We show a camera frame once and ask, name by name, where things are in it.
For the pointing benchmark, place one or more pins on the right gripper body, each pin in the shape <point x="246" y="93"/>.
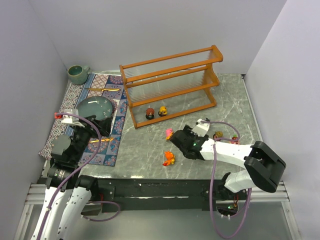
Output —
<point x="178" y="138"/>

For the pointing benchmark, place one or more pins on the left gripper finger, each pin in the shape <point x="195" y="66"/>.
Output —
<point x="104" y="126"/>
<point x="86" y="121"/>

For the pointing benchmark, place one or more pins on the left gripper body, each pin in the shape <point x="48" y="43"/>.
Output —
<point x="99" y="124"/>

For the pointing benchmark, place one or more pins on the pink bear sunflower toy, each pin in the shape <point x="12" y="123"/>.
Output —
<point x="168" y="133"/>

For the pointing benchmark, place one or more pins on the straw hat figurine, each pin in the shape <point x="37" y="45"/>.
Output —
<point x="218" y="135"/>

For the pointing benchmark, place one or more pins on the yellow-haired figurine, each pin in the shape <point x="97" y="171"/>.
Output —
<point x="162" y="111"/>

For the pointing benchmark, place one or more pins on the red-haired figurine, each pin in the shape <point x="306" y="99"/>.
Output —
<point x="150" y="114"/>

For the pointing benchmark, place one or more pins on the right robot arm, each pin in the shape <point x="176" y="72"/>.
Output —
<point x="262" y="167"/>

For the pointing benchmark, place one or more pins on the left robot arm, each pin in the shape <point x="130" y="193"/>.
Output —
<point x="66" y="191"/>

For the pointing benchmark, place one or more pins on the orange wooden three-tier shelf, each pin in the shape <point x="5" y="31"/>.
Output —
<point x="181" y="82"/>

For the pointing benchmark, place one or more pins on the gold fork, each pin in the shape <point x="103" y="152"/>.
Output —
<point x="109" y="139"/>

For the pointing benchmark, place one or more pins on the teal ceramic plate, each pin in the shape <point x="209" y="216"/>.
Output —
<point x="99" y="106"/>

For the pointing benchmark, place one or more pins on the orange dragon toy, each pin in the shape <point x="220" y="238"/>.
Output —
<point x="169" y="158"/>

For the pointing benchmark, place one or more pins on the gold knife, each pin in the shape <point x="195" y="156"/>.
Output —
<point x="103" y="89"/>

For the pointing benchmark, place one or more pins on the patterned blue placemat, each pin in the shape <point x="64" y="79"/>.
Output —
<point x="102" y="95"/>

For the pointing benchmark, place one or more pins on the pink donut strawberry toy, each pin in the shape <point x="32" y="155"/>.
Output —
<point x="235" y="140"/>

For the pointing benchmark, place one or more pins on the green ceramic mug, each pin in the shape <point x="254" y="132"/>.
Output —
<point x="78" y="74"/>

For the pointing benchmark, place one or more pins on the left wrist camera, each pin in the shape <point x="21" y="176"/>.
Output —
<point x="69" y="117"/>

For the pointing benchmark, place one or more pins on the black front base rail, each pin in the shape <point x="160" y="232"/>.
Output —
<point x="150" y="194"/>

